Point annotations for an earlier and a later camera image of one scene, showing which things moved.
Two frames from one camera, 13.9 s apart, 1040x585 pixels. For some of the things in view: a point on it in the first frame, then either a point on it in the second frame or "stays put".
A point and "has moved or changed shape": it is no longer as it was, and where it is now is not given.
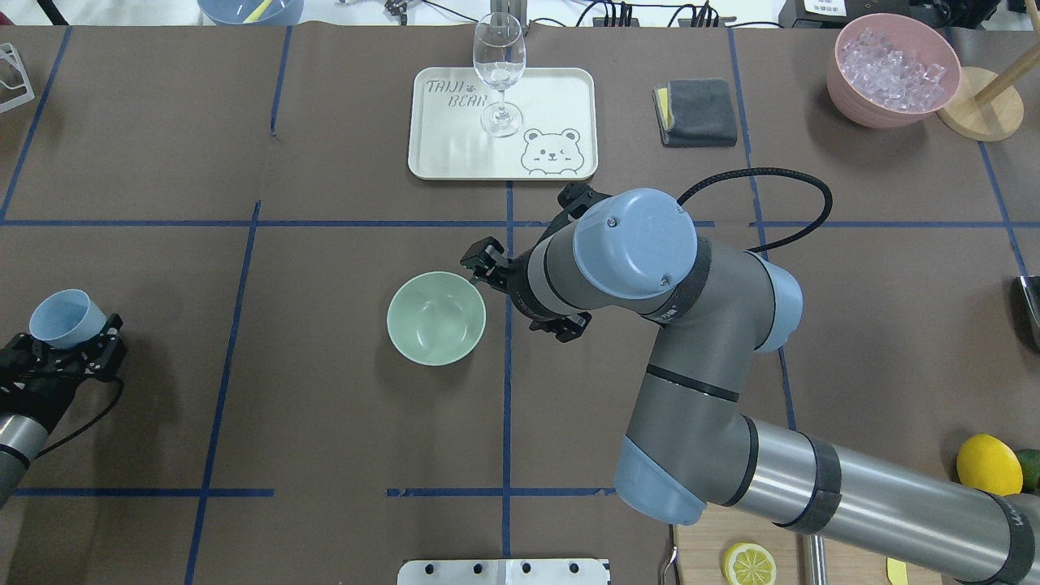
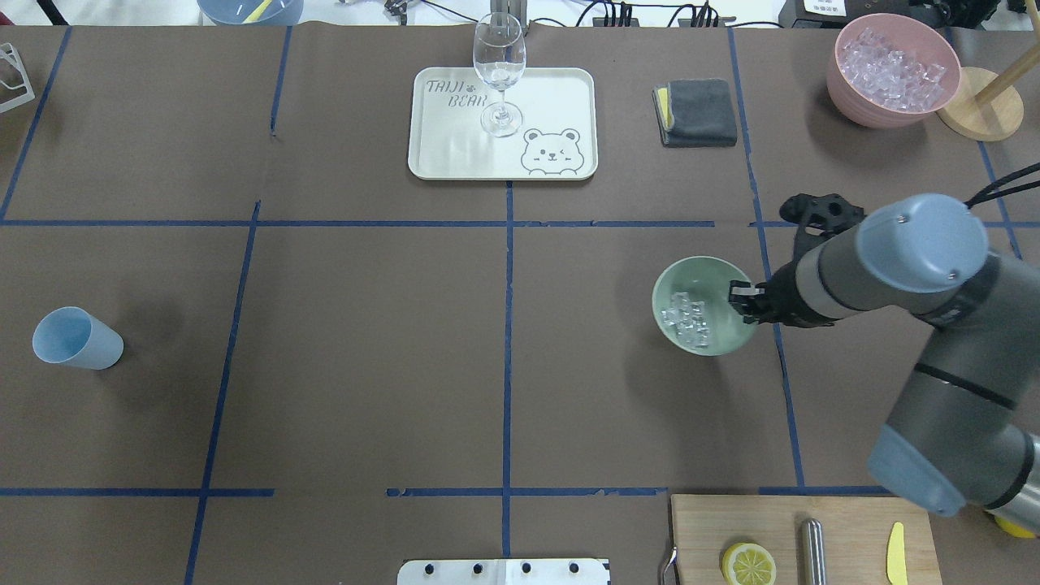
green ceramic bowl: [436, 318] has moved or changed shape
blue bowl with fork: [253, 12] stays put
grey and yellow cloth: [695, 113] stays put
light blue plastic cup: [67, 318] has moved or changed shape
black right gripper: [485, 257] -> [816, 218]
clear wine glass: [500, 58] stays put
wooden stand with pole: [986, 106] stays put
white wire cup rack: [8, 51] stays put
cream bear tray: [556, 140] stays put
